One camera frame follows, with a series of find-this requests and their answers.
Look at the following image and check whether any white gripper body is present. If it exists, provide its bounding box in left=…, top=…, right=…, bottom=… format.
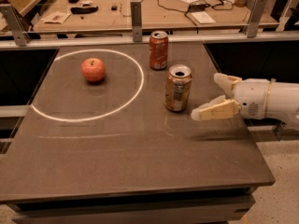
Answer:
left=234, top=78, right=270, bottom=119

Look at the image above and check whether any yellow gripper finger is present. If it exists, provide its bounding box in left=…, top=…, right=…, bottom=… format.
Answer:
left=191, top=95, right=240, bottom=121
left=214, top=73, right=242, bottom=97

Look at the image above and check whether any orange soda can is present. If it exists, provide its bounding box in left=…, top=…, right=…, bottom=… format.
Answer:
left=164, top=64, right=192, bottom=112

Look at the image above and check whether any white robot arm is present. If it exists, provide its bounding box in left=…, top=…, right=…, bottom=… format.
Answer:
left=191, top=73, right=299, bottom=129

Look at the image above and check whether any red soda can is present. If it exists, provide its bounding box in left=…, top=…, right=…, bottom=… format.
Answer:
left=149, top=31, right=168, bottom=70

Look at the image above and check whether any red apple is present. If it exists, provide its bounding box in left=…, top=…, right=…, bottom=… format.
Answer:
left=81, top=58, right=106, bottom=82

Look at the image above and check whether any white paper card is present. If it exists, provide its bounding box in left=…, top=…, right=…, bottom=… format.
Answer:
left=192, top=11, right=215, bottom=24

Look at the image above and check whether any black power adapter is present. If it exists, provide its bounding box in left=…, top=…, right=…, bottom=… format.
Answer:
left=188, top=3, right=208, bottom=12

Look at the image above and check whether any wooden background table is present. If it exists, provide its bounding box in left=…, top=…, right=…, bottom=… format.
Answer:
left=34, top=0, right=251, bottom=34

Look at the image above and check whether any small black object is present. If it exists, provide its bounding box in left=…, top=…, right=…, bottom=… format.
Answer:
left=111, top=5, right=118, bottom=10

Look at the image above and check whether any black flat device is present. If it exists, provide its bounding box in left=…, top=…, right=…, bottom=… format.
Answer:
left=70, top=7, right=98, bottom=15

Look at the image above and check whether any white paper sheet left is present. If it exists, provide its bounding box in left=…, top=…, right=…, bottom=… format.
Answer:
left=42, top=12, right=70, bottom=24

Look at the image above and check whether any black cable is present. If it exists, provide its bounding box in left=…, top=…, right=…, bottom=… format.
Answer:
left=157, top=0, right=235, bottom=27

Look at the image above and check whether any right metal bracket post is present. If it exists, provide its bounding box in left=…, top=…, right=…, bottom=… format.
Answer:
left=244, top=0, right=267, bottom=38

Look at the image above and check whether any metal bracket post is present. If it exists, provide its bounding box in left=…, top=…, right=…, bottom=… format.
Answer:
left=0, top=4, right=30, bottom=47
left=244, top=0, right=267, bottom=38
left=130, top=1, right=142, bottom=42

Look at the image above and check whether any middle metal bracket post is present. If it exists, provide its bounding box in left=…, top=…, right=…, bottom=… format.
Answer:
left=130, top=1, right=142, bottom=42

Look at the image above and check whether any left metal bracket post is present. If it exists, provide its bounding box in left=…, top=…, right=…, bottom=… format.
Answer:
left=0, top=4, right=30, bottom=47

